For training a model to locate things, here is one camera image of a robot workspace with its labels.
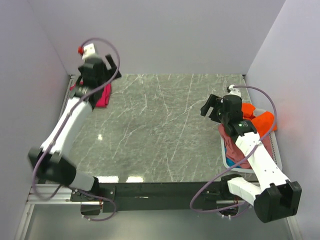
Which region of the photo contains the salmon pink t shirt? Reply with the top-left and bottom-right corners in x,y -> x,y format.
218,124 -> 273,164

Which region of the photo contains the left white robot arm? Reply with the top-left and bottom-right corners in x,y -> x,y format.
28,53 -> 122,201

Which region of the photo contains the orange t shirt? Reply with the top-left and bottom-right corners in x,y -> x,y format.
241,103 -> 275,137

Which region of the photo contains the white plastic laundry basket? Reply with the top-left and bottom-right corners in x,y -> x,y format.
219,107 -> 283,175

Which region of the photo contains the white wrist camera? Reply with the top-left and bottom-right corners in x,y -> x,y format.
226,84 -> 242,98
77,43 -> 98,61

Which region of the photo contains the magenta t shirt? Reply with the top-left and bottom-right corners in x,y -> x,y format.
69,84 -> 112,109

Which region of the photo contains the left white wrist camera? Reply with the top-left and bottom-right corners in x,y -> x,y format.
77,43 -> 98,61

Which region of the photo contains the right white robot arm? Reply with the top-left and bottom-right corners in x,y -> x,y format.
200,94 -> 302,223

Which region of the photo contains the blue t shirt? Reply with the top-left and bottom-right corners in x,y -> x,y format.
224,147 -> 241,168

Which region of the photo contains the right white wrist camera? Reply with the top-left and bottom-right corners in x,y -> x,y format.
226,84 -> 242,98

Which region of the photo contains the aluminium frame rail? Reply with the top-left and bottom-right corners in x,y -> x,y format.
15,184 -> 303,240

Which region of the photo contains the black base beam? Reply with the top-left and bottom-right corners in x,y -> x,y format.
69,181 -> 250,215

